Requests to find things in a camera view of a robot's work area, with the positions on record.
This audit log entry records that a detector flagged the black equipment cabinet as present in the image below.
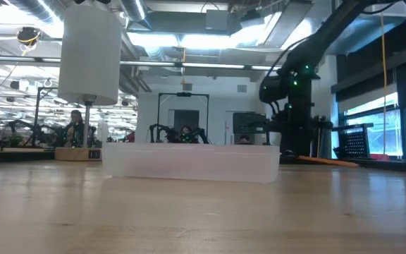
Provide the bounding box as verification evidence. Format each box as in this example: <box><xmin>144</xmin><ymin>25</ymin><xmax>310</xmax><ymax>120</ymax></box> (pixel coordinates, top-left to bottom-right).
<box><xmin>232</xmin><ymin>112</ymin><xmax>271</xmax><ymax>146</ymax></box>

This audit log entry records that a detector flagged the white lamp with wood base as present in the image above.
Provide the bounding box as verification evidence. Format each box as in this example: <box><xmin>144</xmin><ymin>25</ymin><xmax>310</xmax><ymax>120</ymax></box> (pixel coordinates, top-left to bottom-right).
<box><xmin>54</xmin><ymin>4</ymin><xmax>123</xmax><ymax>162</ymax></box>

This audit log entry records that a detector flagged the clear plastic pencil box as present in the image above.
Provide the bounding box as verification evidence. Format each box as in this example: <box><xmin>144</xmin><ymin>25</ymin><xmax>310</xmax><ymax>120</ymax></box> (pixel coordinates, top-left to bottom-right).
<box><xmin>101</xmin><ymin>142</ymin><xmax>281</xmax><ymax>184</ymax></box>

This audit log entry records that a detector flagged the yellow wooden pencil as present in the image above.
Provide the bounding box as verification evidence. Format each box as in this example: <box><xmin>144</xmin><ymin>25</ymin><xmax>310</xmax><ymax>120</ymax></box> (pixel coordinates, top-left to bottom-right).
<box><xmin>294</xmin><ymin>155</ymin><xmax>359</xmax><ymax>168</ymax></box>

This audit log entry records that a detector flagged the yellow cable reel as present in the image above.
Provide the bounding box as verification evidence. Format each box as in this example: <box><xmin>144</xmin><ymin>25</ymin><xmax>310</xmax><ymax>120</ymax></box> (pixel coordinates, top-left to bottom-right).
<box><xmin>16</xmin><ymin>27</ymin><xmax>42</xmax><ymax>47</ymax></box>

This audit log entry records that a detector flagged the black perforated rack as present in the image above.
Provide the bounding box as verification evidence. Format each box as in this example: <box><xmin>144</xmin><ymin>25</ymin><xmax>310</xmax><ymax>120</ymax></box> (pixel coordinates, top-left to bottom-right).
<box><xmin>331</xmin><ymin>123</ymin><xmax>375</xmax><ymax>160</ymax></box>

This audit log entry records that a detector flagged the black rectangular stand frame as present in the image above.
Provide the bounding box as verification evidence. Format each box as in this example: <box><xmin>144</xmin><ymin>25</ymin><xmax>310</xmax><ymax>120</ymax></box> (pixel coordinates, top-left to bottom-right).
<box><xmin>156</xmin><ymin>92</ymin><xmax>210</xmax><ymax>144</ymax></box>

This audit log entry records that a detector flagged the yellow hanging cable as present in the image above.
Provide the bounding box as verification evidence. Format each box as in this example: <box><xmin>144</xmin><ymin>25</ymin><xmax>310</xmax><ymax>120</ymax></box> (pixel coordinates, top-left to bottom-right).
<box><xmin>380</xmin><ymin>12</ymin><xmax>389</xmax><ymax>156</ymax></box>

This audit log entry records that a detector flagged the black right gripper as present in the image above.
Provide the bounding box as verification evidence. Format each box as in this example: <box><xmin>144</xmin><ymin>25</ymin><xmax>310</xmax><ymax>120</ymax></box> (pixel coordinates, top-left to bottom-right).
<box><xmin>266</xmin><ymin>104</ymin><xmax>333</xmax><ymax>158</ymax></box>

